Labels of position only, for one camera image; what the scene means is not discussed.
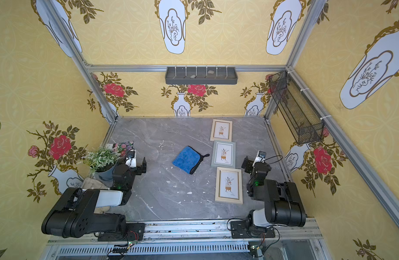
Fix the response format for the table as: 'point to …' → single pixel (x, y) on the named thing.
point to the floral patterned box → (123, 148)
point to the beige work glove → (88, 183)
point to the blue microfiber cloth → (188, 158)
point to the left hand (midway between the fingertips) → (137, 157)
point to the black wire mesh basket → (304, 124)
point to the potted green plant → (102, 162)
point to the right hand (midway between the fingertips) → (255, 158)
